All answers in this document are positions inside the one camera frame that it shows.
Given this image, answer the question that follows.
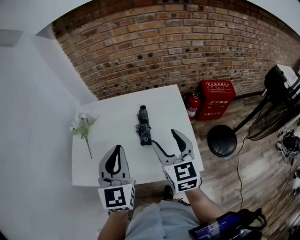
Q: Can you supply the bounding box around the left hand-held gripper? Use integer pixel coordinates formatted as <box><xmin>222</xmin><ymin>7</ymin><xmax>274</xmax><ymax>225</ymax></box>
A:
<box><xmin>97</xmin><ymin>144</ymin><xmax>137</xmax><ymax>213</ymax></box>

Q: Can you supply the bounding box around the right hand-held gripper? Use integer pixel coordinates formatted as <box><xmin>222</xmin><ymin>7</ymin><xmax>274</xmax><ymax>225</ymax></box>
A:
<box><xmin>152</xmin><ymin>128</ymin><xmax>202</xmax><ymax>194</ymax></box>

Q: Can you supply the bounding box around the dark plaid umbrella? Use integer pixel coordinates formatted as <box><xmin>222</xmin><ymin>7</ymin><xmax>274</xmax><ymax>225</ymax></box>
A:
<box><xmin>135</xmin><ymin>105</ymin><xmax>152</xmax><ymax>148</ymax></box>

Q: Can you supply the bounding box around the person's left forearm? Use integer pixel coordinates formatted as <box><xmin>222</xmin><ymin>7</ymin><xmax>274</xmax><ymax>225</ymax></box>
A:
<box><xmin>97</xmin><ymin>209</ymin><xmax>132</xmax><ymax>240</ymax></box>

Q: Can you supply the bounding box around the person's right forearm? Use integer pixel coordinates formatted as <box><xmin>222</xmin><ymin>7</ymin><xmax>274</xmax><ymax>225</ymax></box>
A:
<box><xmin>185</xmin><ymin>187</ymin><xmax>226</xmax><ymax>226</ymax></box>

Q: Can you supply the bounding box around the person's black shoe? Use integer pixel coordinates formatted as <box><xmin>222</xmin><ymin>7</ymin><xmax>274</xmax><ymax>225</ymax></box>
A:
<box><xmin>163</xmin><ymin>185</ymin><xmax>175</xmax><ymax>201</ymax></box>

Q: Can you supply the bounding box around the red fire extinguisher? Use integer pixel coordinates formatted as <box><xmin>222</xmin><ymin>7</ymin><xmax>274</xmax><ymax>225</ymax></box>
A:
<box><xmin>182</xmin><ymin>92</ymin><xmax>202</xmax><ymax>121</ymax></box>

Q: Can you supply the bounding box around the white artificial flower bouquet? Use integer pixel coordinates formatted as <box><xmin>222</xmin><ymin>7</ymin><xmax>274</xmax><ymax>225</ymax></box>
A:
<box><xmin>69</xmin><ymin>112</ymin><xmax>98</xmax><ymax>160</ymax></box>

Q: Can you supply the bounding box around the red fire extinguisher cabinet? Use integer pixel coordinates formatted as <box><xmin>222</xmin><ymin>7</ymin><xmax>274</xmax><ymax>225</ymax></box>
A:
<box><xmin>195</xmin><ymin>80</ymin><xmax>237</xmax><ymax>122</ymax></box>

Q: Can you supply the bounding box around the person's light blue clothing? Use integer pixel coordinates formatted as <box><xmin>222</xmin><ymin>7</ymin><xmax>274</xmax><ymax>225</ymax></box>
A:
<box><xmin>126</xmin><ymin>200</ymin><xmax>203</xmax><ymax>240</ymax></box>

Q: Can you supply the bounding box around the white box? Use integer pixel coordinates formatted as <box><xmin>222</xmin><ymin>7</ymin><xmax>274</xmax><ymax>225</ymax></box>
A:
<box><xmin>276</xmin><ymin>63</ymin><xmax>300</xmax><ymax>82</ymax></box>

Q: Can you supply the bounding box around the black pedestal fan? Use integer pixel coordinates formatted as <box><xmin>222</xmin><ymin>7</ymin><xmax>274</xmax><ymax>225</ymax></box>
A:
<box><xmin>207</xmin><ymin>66</ymin><xmax>300</xmax><ymax>158</ymax></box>

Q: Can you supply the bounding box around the black floor cable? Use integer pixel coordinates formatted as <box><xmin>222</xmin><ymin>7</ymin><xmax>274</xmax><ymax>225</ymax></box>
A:
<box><xmin>236</xmin><ymin>131</ymin><xmax>250</xmax><ymax>213</ymax></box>

